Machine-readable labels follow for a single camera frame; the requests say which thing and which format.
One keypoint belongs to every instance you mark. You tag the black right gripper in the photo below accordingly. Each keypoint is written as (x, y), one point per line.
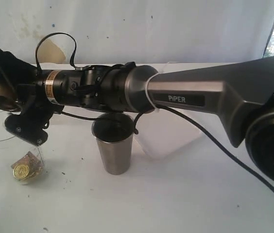
(36, 92)

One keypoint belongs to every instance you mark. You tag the brown wooden round cup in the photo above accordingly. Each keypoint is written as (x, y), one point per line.
(8, 99)

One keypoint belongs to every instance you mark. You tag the clear plastic measuring cup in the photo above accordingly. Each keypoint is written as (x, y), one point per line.
(12, 149)

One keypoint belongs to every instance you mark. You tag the wooden clothespins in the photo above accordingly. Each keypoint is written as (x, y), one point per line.
(35, 164)

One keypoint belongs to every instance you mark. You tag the stainless steel tumbler cup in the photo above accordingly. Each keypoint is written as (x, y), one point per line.
(114, 136)

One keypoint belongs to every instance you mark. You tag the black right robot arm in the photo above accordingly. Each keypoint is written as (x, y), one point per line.
(240, 94)

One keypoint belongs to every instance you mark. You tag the translucent plastic container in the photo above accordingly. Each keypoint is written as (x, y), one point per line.
(48, 66)

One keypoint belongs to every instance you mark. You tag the white rectangular plastic tray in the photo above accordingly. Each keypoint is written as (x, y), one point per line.
(162, 133)

